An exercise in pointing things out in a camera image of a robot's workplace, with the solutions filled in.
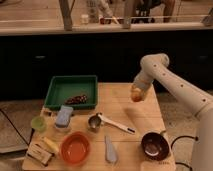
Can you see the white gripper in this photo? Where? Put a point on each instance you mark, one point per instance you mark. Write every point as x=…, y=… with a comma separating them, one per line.
x=142, y=82

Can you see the small orange apple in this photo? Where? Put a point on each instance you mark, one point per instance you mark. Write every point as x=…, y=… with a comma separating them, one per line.
x=136, y=95

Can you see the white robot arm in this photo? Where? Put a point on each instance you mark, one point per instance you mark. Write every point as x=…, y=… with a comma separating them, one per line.
x=195, y=100

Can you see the dark brown bowl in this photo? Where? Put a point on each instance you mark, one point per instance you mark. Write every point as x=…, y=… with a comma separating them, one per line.
x=155, y=146

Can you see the dark grape bunch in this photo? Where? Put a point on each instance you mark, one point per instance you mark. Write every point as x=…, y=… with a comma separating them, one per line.
x=76, y=100

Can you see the green plastic tray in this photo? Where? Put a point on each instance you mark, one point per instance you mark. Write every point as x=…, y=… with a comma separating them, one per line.
x=62, y=88

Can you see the light blue spatula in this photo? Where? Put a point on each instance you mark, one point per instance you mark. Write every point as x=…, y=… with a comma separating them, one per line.
x=110, y=152

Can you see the red object on counter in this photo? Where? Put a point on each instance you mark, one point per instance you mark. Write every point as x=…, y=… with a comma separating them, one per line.
x=104, y=21

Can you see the blue sponge block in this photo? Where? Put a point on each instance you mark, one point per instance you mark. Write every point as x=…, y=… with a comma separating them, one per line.
x=63, y=117

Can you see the orange plastic bowl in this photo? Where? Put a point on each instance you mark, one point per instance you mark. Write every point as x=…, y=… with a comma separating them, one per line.
x=75, y=149

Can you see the white cup on counter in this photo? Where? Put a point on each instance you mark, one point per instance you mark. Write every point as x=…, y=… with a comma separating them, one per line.
x=85, y=19

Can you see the yellow corn toy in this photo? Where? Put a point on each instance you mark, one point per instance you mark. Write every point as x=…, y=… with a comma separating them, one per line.
x=51, y=145

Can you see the green plastic cup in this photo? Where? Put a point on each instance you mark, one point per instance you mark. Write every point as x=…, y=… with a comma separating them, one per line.
x=38, y=124

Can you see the wooden block toy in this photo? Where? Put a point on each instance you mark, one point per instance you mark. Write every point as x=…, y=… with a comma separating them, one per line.
x=36, y=152

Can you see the metal measuring cup white handle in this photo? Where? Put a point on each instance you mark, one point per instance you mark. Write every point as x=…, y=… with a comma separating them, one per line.
x=98, y=119

